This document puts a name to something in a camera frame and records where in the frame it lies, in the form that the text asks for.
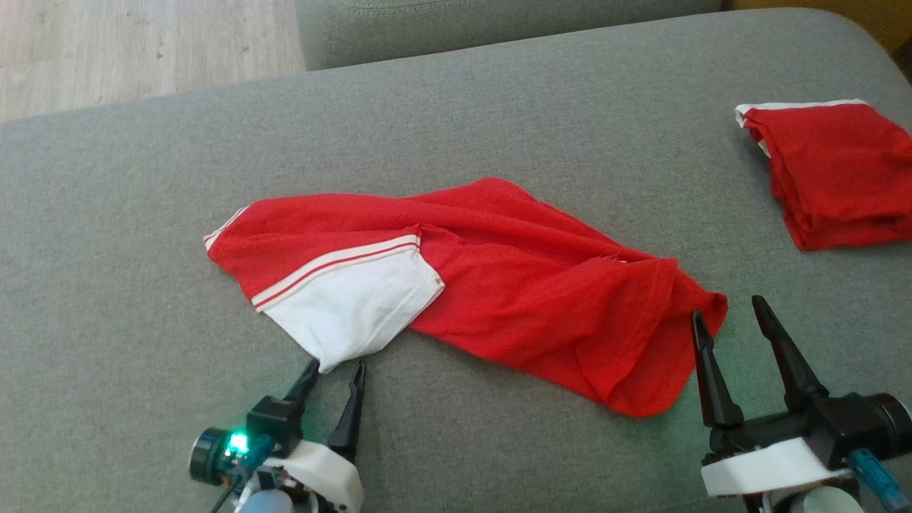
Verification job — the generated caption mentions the yellow cushion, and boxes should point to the yellow cushion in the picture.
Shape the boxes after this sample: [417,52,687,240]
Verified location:
[723,0,912,54]

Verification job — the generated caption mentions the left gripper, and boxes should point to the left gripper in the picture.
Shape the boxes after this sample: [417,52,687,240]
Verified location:
[189,358,367,513]

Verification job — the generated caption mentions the red white jersey number 23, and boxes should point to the red white jersey number 23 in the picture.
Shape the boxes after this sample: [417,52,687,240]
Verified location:
[203,177,729,418]

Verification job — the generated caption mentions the grey sofa cushion with seam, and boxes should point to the grey sofa cushion with seam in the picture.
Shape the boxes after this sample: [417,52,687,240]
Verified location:
[294,0,724,72]

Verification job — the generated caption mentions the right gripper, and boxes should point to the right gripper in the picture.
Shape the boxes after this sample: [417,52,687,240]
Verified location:
[692,295,912,498]

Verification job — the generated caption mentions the right gripper blue cable plug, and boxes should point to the right gripper blue cable plug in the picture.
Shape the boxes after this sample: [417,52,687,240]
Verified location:
[848,449,910,513]

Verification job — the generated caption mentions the red shorts with white trim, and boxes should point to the red shorts with white trim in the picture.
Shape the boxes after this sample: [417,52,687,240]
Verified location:
[734,98,912,252]

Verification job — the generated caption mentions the large grey sofa seat cushion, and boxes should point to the large grey sofa seat cushion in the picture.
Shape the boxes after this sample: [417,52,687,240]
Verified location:
[0,7,912,513]

